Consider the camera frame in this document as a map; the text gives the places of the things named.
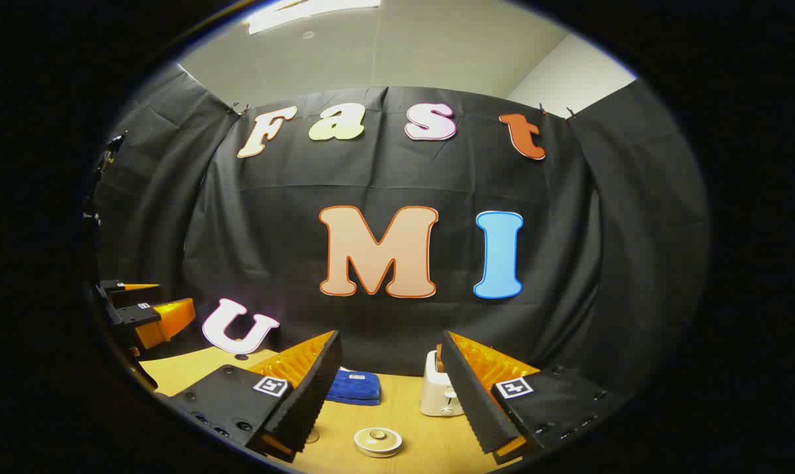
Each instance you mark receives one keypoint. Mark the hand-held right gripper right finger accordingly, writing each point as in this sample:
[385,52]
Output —
[476,401]

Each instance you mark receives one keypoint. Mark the black backdrop cloth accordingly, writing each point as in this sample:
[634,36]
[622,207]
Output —
[285,197]

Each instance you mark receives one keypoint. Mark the toast slice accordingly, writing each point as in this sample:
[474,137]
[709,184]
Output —
[439,359]

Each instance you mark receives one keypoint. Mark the white teacup lid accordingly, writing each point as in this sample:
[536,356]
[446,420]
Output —
[378,437]

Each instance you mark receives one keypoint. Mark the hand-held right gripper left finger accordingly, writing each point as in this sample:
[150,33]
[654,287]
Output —
[305,395]

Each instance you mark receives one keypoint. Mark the blue folded towel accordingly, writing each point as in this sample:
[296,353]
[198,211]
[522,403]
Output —
[358,390]

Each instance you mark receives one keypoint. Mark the ceiling light panel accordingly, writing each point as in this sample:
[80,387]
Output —
[305,13]

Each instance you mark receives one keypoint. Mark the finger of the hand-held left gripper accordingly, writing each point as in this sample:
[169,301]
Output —
[164,319]
[137,296]

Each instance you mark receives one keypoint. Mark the white toaster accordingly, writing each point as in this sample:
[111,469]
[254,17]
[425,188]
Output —
[434,394]

